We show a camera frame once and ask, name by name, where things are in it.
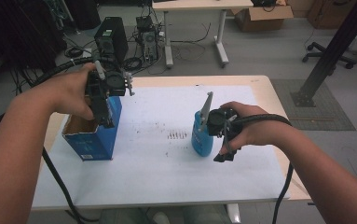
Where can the black computer tower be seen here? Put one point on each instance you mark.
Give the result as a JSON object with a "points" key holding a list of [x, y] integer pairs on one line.
{"points": [[112, 35]]}

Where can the black metal stand post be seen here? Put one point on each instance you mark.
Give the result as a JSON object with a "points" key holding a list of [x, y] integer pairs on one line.
{"points": [[334, 49]]}

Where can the closed cardboard box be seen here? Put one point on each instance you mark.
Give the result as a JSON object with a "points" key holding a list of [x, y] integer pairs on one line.
{"points": [[328, 14]]}

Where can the person's right hand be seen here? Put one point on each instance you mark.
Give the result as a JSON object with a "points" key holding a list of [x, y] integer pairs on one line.
{"points": [[254, 127]]}

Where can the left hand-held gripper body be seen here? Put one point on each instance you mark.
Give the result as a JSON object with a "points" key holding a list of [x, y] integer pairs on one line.
{"points": [[114, 83]]}

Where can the dark curtain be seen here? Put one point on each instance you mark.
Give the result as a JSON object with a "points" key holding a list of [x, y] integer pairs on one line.
{"points": [[14, 28]]}

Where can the white table leg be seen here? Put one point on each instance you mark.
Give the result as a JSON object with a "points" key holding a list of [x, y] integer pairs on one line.
{"points": [[233, 213]]}

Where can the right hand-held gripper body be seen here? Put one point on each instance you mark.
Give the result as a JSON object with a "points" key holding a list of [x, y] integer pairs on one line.
{"points": [[217, 121]]}

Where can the person's left hand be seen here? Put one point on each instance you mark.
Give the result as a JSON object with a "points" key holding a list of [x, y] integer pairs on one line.
{"points": [[69, 93]]}

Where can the grey floor mat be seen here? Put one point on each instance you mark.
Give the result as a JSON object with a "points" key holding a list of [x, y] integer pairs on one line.
{"points": [[328, 119]]}

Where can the white paper sheet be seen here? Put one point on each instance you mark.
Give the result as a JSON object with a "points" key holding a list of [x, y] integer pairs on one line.
{"points": [[167, 174]]}

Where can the white desk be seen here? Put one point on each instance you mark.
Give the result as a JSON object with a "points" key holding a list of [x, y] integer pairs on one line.
{"points": [[198, 4]]}

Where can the blue cardboard box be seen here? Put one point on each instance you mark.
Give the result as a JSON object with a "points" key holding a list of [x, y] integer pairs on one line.
{"points": [[100, 141]]}

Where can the open grey computer case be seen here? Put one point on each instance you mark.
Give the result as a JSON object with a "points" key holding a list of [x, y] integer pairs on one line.
{"points": [[148, 39]]}

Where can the blue plastic bottle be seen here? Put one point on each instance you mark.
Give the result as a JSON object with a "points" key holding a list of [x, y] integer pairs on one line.
{"points": [[201, 141]]}

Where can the open cardboard box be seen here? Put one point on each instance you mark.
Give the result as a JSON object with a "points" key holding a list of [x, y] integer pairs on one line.
{"points": [[261, 18]]}

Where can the black office chair base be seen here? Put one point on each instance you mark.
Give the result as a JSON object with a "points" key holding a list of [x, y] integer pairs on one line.
{"points": [[325, 54]]}

